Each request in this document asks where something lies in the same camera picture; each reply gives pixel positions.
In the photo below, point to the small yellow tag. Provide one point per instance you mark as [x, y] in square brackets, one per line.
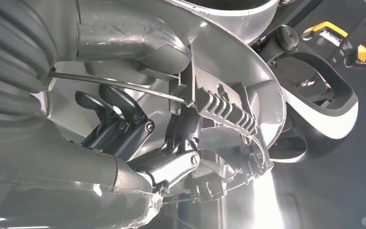
[362, 53]

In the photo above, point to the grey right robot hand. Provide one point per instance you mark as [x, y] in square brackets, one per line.
[60, 177]

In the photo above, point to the black white robot torso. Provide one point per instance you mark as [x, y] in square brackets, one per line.
[328, 123]

